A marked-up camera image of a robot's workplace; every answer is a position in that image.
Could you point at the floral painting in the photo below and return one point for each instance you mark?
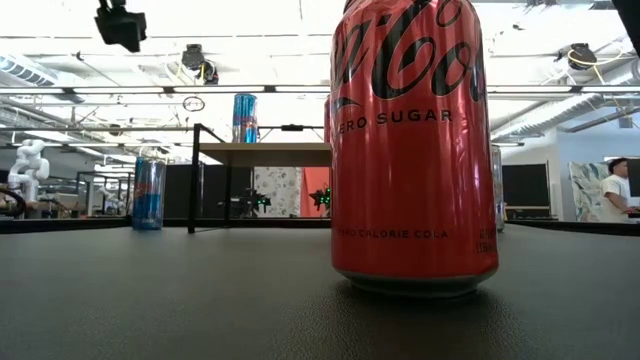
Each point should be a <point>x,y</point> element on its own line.
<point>585,192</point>

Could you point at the white robot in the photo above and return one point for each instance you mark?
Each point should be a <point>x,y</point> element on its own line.
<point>27,170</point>

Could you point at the black partition panel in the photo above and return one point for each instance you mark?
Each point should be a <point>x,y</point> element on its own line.
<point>210,190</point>

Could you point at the white yellow Celsius can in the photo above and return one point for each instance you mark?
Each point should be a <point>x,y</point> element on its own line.
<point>500,190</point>

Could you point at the teal white slim can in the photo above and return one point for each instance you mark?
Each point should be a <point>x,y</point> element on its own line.
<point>245,120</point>

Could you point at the black device green lights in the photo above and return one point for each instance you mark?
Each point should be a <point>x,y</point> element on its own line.
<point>252,202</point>
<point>321,197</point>

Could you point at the black table mat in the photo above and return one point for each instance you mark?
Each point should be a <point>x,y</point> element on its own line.
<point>200,300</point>

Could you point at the red Coca-Cola can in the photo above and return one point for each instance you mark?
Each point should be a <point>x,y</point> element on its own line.
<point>327,122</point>
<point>410,175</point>

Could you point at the black aluminium table frame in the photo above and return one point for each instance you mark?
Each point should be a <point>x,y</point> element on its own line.
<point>75,225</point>

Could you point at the floral partition panel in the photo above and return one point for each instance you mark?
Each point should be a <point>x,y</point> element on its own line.
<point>277,190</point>

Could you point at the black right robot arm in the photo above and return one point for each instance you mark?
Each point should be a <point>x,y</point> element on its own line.
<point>631,20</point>

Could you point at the person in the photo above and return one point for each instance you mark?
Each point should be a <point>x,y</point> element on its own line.
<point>614,192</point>

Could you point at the orange partition panel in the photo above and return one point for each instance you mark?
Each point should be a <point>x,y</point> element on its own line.
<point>315,180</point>

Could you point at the black monitor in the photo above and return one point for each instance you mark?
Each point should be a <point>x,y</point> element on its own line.
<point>635,177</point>

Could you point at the black wall screen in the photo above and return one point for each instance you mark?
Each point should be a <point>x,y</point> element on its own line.
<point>525,185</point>

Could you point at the wooden shelf black legs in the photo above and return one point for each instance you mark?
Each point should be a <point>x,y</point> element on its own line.
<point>260,152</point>

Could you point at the dark blue slim can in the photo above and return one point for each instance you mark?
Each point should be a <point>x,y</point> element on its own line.
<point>148,195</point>

